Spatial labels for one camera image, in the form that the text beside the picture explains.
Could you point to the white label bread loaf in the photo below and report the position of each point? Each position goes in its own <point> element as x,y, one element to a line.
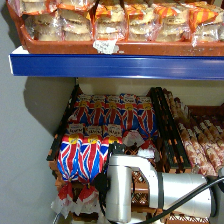
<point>94,130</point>
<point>76,128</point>
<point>112,130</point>

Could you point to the Union Jack bread loaf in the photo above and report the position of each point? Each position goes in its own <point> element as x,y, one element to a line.
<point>69,160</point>
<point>104,150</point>
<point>89,160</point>
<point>146,116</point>
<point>129,113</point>
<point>98,111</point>
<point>113,111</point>
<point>82,111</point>

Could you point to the orange plastic crate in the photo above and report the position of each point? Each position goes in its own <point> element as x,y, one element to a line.
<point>66,47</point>

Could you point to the blue shelf edge strip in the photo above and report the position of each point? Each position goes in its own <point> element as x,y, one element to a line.
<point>100,66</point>

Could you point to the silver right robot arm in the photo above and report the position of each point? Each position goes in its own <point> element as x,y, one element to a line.
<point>120,186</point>

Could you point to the black plastic crate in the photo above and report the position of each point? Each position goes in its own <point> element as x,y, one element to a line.
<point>166,126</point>

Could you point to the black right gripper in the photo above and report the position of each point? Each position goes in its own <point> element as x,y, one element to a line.
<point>116,149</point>

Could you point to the white paper price label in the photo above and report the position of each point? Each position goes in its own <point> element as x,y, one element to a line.
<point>105,46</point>

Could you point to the clear muffin pack orange label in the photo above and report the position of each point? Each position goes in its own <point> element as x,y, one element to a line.
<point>31,6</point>
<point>76,5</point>
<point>208,30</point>
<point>77,26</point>
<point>110,25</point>
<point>141,23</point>
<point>173,28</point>
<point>45,28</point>

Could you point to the brown bread rolls pack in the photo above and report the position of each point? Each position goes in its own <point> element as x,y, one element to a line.
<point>176,110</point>
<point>213,133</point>
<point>198,151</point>

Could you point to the brown lattice plastic crate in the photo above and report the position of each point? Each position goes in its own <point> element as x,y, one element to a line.
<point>140,186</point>

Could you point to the wrapped pastries on right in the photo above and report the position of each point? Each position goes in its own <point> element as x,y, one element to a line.
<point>206,110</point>

